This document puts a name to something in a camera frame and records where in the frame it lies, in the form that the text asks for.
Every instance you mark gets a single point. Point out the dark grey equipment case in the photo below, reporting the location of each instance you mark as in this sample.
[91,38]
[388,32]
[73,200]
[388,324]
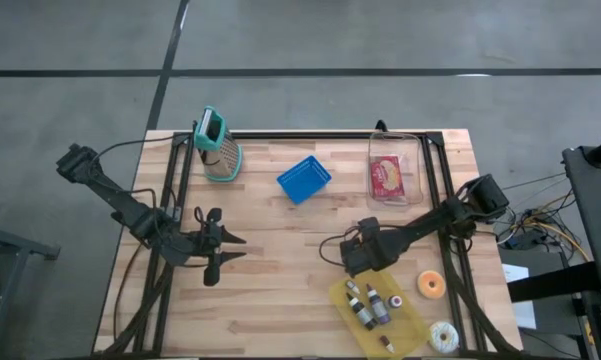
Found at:
[590,200]

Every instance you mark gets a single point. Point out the yellow translucent tray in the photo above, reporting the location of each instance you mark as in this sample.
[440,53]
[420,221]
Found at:
[410,330]

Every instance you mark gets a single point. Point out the black food colouring bottle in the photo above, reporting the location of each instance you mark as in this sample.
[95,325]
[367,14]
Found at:
[362,312]

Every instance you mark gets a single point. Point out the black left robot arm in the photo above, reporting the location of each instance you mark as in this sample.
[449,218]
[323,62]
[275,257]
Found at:
[125,205]

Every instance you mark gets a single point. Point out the black stand bar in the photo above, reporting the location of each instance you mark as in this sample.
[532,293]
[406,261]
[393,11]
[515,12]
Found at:
[555,282]

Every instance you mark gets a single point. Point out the small white-tipped dropper bottle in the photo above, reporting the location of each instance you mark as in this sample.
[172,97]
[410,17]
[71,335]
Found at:
[353,287]

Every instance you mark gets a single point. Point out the red snack packet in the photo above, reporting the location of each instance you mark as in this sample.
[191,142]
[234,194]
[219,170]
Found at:
[387,177]

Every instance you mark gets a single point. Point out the white paper sheet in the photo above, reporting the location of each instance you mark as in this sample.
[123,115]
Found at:
[525,312]

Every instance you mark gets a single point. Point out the teal metal box grater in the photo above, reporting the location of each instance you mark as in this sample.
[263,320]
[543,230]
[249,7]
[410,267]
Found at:
[222,160]

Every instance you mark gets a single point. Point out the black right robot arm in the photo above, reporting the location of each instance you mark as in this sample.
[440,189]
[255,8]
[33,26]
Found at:
[430,222]

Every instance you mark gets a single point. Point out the white frosted toy donut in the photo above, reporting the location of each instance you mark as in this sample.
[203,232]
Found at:
[442,345]

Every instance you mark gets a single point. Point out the blue plastic basket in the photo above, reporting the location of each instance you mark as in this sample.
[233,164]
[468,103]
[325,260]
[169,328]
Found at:
[304,179]

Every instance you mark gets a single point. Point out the purple food colouring bottle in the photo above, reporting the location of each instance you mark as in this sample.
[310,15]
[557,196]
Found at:
[378,305]

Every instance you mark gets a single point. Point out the small black clamp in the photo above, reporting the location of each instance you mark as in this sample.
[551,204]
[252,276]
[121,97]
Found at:
[380,126]

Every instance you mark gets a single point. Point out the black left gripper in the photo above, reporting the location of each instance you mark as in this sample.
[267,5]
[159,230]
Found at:
[205,247]

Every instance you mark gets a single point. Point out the orange toy donut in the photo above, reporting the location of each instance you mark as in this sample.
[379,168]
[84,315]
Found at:
[431,291]

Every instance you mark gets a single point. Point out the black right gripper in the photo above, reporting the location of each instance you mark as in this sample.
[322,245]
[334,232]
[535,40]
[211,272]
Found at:
[365,252]

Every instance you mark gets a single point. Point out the grey metal stand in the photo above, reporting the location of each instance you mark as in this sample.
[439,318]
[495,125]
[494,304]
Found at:
[10,242]

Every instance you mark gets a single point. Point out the black metal rig frame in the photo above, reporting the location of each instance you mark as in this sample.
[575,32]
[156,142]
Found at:
[330,135]

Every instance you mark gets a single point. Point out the clear plastic container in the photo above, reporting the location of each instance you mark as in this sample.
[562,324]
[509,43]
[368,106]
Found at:
[414,150]

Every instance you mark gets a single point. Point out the small brown dropper bottle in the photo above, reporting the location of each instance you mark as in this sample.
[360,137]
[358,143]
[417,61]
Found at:
[385,342]

